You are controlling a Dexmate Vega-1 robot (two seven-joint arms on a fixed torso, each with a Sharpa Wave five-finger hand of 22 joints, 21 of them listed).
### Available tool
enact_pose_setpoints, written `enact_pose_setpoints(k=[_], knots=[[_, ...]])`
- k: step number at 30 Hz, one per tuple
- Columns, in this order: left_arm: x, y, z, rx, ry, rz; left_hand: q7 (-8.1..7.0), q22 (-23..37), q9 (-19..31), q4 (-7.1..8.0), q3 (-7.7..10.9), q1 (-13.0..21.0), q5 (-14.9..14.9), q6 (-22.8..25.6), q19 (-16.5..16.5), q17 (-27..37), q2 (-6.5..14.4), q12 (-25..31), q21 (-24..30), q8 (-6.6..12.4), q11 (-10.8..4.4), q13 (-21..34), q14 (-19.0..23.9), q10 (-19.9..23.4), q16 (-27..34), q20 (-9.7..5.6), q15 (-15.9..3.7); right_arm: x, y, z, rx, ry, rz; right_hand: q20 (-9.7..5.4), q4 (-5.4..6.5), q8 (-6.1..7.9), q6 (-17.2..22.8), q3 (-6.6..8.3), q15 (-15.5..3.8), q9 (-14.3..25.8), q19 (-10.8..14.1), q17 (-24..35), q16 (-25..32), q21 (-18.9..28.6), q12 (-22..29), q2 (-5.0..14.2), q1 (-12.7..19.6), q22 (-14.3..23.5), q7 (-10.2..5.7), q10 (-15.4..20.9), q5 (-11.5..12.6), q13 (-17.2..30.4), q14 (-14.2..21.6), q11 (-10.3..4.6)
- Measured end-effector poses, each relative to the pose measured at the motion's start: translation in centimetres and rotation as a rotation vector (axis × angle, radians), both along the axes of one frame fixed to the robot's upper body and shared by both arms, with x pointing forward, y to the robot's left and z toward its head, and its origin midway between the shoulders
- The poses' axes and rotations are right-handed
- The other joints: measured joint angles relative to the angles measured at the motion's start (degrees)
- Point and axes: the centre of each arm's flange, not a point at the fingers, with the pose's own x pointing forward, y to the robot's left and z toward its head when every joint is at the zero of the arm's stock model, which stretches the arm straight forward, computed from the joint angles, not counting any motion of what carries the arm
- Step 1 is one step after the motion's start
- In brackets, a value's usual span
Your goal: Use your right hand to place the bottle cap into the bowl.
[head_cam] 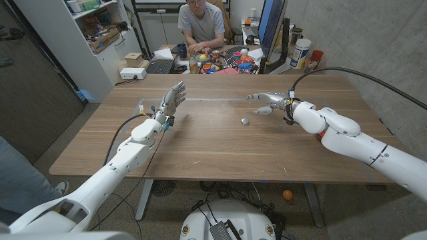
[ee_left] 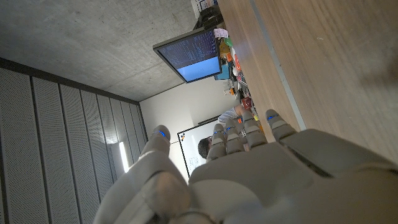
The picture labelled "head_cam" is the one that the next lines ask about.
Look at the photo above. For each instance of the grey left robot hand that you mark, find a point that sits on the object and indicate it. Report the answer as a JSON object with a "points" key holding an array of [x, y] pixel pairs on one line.
{"points": [[170, 101]]}

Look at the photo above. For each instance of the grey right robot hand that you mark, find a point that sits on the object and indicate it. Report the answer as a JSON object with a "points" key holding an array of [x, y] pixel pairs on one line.
{"points": [[278, 99]]}

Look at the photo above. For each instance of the silver bottle cap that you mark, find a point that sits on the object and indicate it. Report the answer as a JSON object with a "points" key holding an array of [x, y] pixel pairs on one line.
{"points": [[245, 121]]}

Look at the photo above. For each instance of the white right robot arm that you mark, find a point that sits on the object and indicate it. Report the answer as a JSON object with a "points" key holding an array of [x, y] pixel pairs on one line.
{"points": [[353, 141]]}

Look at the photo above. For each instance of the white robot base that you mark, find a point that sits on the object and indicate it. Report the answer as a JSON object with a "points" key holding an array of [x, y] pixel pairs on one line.
{"points": [[233, 213]]}

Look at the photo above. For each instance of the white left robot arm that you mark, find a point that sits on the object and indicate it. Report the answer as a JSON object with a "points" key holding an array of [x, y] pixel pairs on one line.
{"points": [[126, 160]]}

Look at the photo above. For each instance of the clear plastic bottle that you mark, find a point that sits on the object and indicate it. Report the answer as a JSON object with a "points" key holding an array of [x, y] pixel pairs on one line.
{"points": [[193, 65]]}

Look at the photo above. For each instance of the red bowl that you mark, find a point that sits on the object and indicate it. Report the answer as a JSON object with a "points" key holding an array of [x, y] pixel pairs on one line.
{"points": [[321, 134]]}

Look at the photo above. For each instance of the orange drink bottle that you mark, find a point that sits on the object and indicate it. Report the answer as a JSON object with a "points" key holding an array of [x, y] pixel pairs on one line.
{"points": [[206, 50]]}

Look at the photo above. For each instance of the black laptop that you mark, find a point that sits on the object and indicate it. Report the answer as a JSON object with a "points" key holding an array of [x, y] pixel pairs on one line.
{"points": [[160, 66]]}

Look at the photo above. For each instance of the clear cup with items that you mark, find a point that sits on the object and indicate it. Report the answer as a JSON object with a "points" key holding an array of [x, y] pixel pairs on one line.
{"points": [[310, 65]]}

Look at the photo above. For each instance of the white power box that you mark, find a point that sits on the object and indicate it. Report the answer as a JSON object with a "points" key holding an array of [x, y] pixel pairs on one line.
{"points": [[132, 73]]}

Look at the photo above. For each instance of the white folded paper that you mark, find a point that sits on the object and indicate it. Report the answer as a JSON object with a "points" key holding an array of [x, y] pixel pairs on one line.
{"points": [[164, 54]]}

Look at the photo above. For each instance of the black monitor stand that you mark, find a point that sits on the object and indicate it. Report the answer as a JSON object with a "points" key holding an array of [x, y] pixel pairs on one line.
{"points": [[284, 50]]}

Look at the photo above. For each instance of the white canister blue label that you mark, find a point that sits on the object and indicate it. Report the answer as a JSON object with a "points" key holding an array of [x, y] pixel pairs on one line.
{"points": [[300, 53]]}

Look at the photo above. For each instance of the dark blue mug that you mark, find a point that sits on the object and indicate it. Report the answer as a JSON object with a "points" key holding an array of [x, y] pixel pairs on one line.
{"points": [[182, 50]]}

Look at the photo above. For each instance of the small cardboard box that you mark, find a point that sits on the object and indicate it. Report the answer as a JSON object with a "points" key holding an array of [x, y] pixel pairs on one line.
{"points": [[134, 59]]}

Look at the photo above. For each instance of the pink cloth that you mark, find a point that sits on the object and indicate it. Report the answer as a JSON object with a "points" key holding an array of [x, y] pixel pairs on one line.
{"points": [[228, 71]]}

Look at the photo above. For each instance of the white ball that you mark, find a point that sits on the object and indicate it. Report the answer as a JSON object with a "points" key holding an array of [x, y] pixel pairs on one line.
{"points": [[244, 52]]}

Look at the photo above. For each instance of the black keyboard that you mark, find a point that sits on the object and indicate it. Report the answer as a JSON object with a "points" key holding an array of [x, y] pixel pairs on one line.
{"points": [[233, 52]]}

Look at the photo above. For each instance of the dark lidded jar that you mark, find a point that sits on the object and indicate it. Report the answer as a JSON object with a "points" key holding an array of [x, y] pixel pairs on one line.
{"points": [[296, 36]]}

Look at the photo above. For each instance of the computer monitor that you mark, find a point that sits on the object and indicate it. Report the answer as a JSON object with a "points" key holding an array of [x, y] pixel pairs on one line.
{"points": [[272, 23]]}

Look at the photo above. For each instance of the seated person grey t-shirt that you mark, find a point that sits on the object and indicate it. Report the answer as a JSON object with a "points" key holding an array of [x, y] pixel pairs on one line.
{"points": [[201, 28]]}

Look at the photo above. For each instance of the round floor fan grille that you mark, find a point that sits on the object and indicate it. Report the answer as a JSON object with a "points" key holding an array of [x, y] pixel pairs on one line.
{"points": [[163, 187]]}

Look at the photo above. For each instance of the cardboard box on shelf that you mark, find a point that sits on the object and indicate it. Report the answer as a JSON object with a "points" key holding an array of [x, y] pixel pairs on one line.
{"points": [[105, 40]]}

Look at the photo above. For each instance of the brown office chair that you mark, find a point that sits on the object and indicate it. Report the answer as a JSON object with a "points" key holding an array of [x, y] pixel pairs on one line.
{"points": [[227, 23]]}

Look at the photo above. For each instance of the orange ball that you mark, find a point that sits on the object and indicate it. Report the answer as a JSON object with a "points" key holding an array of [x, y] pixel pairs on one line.
{"points": [[287, 195]]}

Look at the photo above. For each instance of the grey table leg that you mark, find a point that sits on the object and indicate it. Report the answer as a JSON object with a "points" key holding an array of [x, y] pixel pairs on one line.
{"points": [[314, 205], [144, 200]]}

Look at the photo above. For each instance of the white shelf unit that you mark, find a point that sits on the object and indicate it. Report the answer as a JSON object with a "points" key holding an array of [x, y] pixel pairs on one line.
{"points": [[76, 60]]}

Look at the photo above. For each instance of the white sneaker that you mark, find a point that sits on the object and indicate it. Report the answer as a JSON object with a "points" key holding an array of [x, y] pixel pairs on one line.
{"points": [[62, 187]]}

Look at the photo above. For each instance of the grey finned box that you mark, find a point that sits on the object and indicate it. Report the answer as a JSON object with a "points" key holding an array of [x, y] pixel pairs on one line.
{"points": [[220, 231]]}

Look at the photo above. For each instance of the standing person jeans leg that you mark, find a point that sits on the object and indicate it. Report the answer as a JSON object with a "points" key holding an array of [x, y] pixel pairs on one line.
{"points": [[20, 180]]}

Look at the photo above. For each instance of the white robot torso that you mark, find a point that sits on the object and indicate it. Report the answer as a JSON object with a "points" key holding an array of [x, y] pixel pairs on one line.
{"points": [[66, 236]]}

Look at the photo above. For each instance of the whiteboard with black frame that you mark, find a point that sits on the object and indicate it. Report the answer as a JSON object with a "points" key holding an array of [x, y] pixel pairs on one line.
{"points": [[150, 7]]}

